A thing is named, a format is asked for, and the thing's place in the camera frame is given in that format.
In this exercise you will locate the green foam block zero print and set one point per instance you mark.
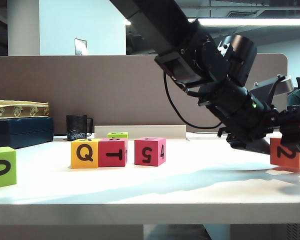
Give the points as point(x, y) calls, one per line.
point(2, 167)

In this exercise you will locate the orange foam block letter D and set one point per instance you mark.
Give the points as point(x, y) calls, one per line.
point(287, 157)

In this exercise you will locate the pink foam block letter B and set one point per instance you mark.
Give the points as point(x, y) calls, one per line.
point(112, 153)

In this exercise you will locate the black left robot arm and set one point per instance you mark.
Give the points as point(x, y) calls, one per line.
point(165, 25)

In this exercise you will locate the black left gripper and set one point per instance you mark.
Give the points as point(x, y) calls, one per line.
point(262, 122)

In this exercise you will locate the navy blue box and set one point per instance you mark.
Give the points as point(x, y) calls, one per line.
point(20, 132)

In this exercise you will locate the green foam block umbrella print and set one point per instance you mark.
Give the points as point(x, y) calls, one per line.
point(117, 135)

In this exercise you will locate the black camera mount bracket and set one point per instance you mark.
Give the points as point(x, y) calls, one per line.
point(265, 92)

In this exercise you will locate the yellow foam letter block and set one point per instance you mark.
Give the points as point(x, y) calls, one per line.
point(85, 153)

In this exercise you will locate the silver wall plate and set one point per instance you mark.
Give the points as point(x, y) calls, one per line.
point(80, 47)

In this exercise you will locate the pink foam block letter C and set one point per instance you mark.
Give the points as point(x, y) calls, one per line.
point(148, 152)

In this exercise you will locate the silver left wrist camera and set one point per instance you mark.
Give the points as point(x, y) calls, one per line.
point(286, 86)

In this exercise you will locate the brown desk partition panel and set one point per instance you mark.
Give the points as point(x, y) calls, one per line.
point(90, 92)

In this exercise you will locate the yellow patterned box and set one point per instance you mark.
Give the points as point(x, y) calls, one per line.
point(17, 110)

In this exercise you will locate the black mug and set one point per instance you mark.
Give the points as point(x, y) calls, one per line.
point(76, 127)

